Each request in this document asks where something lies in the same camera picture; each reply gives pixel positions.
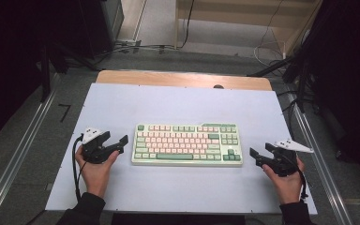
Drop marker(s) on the wooden table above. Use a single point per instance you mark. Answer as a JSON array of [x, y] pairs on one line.
[[168, 78]]

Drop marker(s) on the green and pink keyboard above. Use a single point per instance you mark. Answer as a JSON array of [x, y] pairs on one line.
[[184, 146]]

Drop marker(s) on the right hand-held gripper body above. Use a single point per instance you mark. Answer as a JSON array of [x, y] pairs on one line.
[[284, 162]]

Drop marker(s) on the white board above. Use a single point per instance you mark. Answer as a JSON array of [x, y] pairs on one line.
[[181, 103]]

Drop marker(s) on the black cabinet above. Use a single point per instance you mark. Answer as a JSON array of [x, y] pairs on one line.
[[100, 25]]

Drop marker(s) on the black metal stand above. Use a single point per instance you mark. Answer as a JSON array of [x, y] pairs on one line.
[[45, 75]]

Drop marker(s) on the person's right hand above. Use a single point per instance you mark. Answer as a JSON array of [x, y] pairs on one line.
[[287, 187]]

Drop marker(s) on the dark curtain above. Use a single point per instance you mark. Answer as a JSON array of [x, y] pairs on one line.
[[350, 78], [9, 62]]

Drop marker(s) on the light wooden shelf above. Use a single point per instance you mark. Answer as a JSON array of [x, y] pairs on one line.
[[231, 15]]

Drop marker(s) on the person's dark clothing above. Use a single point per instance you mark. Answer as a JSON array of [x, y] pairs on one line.
[[175, 219]]

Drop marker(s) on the metal floor rail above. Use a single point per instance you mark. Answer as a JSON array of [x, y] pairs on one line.
[[15, 153], [322, 168]]

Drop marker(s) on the person's left hand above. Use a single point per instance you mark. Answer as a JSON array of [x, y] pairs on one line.
[[95, 176]]

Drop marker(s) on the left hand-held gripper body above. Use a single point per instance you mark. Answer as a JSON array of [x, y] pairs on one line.
[[95, 153]]

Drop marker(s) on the black stand legs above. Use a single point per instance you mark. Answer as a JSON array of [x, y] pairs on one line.
[[300, 84]]

